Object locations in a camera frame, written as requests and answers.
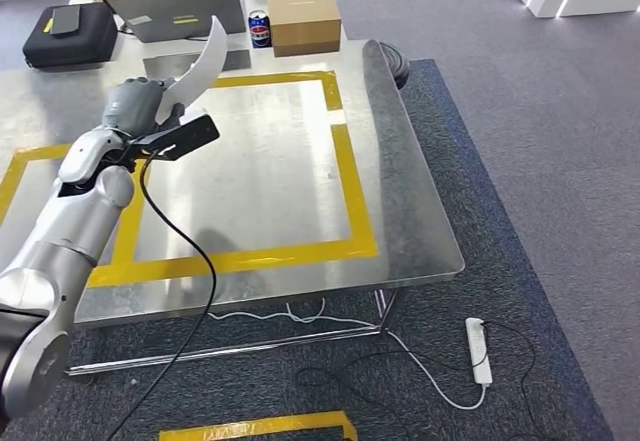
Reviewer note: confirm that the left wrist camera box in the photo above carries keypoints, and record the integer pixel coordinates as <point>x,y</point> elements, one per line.
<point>190,136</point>

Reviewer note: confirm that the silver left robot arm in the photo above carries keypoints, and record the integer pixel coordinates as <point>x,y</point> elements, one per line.
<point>65,239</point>

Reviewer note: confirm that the white power strip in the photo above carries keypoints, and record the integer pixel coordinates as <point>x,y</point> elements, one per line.
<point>478,352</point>

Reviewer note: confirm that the dark flat pad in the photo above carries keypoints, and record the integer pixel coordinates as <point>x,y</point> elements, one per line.
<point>65,20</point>

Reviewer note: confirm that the blue soda can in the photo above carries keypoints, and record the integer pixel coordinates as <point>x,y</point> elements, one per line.
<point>260,30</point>

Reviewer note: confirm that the black zip carry case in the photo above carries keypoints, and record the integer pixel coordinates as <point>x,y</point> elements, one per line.
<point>70,47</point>

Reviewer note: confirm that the grey laptop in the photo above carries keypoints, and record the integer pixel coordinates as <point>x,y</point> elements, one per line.
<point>175,14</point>

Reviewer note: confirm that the yellow table tape outline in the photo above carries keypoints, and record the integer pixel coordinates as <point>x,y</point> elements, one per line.
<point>359,213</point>

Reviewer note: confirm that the steel workbench table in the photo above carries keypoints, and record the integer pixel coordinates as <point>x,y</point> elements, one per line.
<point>280,173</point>

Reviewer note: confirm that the white curved plastic shell part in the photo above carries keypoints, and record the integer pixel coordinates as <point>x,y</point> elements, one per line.
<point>207,60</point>

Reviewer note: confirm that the black round stool seat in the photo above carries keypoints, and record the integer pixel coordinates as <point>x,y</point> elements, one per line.
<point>397,67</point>

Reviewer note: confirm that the brown cardboard box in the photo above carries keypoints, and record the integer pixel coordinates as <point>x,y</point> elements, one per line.
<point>303,17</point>

